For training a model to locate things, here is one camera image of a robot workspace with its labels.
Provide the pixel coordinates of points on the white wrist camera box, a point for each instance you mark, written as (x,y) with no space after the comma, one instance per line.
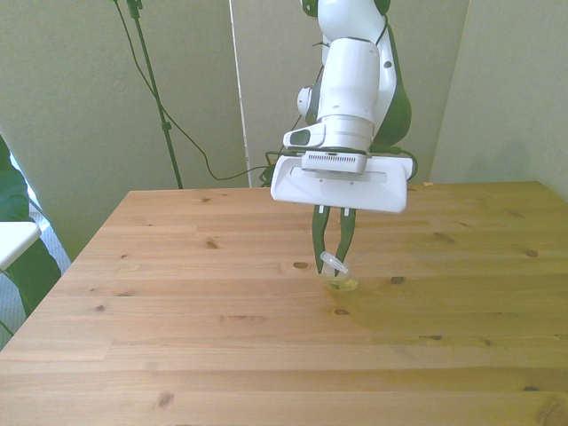
(333,162)

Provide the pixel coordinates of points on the black camera tripod stand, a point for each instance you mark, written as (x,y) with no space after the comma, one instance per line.
(153,89)

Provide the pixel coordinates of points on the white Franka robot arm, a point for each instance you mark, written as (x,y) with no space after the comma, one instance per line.
(350,75)

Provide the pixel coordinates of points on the white side table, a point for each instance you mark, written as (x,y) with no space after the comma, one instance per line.
(15,239)

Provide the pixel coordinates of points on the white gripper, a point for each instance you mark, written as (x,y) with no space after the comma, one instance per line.
(381,191)

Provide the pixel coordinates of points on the white panel joint strip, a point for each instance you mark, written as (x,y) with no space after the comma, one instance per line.
(240,93)

